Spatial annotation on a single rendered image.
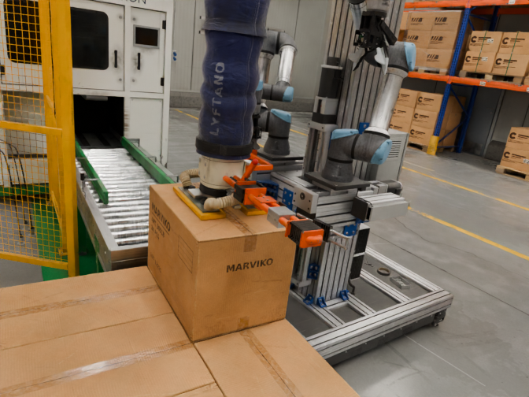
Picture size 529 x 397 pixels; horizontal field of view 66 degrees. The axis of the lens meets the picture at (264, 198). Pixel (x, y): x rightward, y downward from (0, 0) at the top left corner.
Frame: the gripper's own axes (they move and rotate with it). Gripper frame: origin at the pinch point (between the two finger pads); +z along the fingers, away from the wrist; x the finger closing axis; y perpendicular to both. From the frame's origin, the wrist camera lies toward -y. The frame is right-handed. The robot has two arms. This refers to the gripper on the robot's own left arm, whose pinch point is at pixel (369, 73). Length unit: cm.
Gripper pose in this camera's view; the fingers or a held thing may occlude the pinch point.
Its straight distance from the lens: 159.3
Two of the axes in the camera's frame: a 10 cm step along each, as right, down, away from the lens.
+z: -1.1, 9.4, 3.2
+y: -8.2, 0.9, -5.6
